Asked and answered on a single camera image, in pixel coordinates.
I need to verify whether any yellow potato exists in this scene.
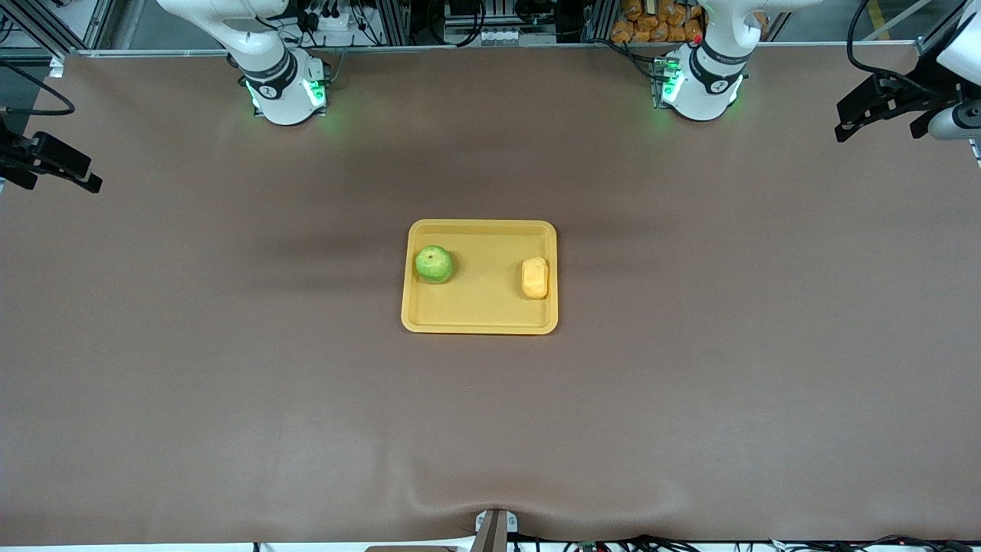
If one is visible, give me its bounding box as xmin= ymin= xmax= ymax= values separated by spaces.
xmin=521 ymin=257 xmax=550 ymax=300

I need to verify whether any green apple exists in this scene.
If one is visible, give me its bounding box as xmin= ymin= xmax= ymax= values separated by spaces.
xmin=415 ymin=245 xmax=454 ymax=284

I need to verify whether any yellow plastic tray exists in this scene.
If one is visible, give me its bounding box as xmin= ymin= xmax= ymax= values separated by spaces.
xmin=401 ymin=219 xmax=559 ymax=336

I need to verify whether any pile of orange items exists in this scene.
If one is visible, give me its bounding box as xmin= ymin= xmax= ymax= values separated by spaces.
xmin=611 ymin=0 xmax=706 ymax=44

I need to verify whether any large white power strip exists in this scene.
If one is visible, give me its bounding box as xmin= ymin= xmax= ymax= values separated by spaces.
xmin=295 ymin=6 xmax=365 ymax=33

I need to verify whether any brown table mat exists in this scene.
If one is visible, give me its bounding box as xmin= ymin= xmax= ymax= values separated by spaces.
xmin=0 ymin=46 xmax=981 ymax=547

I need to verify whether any aluminium corner frame beam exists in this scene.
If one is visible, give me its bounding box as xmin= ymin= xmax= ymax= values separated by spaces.
xmin=0 ymin=0 xmax=116 ymax=58
xmin=916 ymin=4 xmax=974 ymax=62

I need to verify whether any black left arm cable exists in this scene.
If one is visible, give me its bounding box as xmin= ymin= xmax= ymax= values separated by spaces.
xmin=846 ymin=0 xmax=963 ymax=93

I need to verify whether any aluminium frame post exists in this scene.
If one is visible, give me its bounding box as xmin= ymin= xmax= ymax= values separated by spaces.
xmin=381 ymin=0 xmax=411 ymax=45
xmin=584 ymin=0 xmax=616 ymax=43

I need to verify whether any silver table edge rail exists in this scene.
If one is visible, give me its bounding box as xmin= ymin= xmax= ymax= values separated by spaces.
xmin=77 ymin=42 xmax=920 ymax=58

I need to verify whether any bundle of floor cables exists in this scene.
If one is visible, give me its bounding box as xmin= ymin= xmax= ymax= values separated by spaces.
xmin=510 ymin=534 xmax=981 ymax=552

